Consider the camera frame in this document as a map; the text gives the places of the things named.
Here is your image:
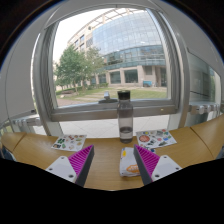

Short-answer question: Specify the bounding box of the white printed towel blue edge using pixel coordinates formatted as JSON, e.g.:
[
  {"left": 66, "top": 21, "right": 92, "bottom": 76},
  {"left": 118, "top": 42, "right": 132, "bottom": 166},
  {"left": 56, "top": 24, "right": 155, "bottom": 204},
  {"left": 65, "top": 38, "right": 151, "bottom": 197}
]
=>
[{"left": 119, "top": 146, "right": 157, "bottom": 178}]

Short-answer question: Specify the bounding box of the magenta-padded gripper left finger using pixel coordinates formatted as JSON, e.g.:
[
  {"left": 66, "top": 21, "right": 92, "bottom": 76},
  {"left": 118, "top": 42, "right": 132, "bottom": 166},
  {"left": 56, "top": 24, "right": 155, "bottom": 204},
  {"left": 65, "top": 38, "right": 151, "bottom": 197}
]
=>
[{"left": 44, "top": 144, "right": 96, "bottom": 188}]

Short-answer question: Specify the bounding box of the glass office building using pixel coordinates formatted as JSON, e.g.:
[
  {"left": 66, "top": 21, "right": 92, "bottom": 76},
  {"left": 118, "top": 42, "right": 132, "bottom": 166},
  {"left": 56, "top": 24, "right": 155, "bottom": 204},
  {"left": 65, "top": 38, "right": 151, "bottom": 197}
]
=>
[{"left": 68, "top": 9, "right": 168, "bottom": 88}]

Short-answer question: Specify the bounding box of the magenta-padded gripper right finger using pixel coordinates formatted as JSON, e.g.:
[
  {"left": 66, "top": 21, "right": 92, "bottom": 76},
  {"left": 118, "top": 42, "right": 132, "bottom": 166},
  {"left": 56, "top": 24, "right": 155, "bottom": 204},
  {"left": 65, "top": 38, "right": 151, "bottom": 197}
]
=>
[{"left": 133, "top": 143, "right": 183, "bottom": 186}]

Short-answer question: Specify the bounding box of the grey window frame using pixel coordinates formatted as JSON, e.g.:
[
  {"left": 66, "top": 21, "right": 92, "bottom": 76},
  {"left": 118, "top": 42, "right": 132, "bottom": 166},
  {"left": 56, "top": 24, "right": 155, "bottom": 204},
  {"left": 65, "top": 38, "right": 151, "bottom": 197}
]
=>
[{"left": 31, "top": 6, "right": 191, "bottom": 137}]

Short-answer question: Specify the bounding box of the green tree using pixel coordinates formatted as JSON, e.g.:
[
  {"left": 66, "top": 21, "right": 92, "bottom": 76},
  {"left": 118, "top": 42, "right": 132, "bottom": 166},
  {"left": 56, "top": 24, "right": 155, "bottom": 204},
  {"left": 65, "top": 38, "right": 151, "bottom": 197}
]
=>
[{"left": 54, "top": 44, "right": 106, "bottom": 96}]

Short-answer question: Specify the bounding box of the sticker sheet with round stickers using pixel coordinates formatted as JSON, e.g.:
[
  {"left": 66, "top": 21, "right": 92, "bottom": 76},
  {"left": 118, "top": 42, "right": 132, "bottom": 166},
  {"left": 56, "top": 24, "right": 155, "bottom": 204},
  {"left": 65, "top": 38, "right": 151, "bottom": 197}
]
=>
[{"left": 135, "top": 128, "right": 178, "bottom": 150}]

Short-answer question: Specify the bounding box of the grey window handle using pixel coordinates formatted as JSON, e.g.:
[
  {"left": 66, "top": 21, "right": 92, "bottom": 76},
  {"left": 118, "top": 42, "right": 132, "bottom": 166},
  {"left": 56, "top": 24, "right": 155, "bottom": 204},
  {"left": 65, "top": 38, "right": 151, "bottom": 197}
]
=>
[{"left": 98, "top": 91, "right": 118, "bottom": 104}]

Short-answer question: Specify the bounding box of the sticker sheet with green stickers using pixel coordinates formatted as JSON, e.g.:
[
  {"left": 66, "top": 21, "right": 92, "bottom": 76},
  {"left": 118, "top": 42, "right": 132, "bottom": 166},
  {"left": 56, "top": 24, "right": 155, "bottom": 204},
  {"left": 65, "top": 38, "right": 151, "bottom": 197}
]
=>
[{"left": 50, "top": 133, "right": 88, "bottom": 152}]

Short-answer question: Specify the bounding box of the clear bottle with black cap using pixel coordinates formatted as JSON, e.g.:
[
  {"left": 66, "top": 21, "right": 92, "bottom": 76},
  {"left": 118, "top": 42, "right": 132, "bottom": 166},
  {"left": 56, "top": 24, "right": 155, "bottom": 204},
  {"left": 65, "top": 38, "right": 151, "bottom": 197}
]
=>
[{"left": 116, "top": 89, "right": 134, "bottom": 144}]

